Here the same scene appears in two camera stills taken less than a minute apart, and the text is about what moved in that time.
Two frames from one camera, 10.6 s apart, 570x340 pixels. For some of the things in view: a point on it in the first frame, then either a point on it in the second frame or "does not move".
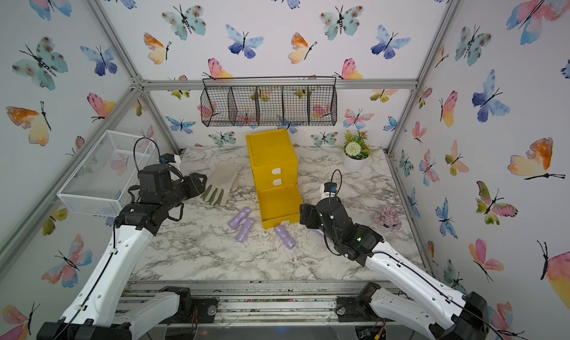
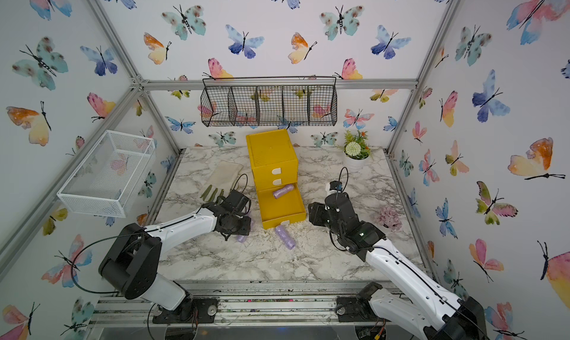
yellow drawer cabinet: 275,167 does not move
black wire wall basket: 269,101 does not move
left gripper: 195,185 -> 246,230
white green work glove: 222,180 does not move
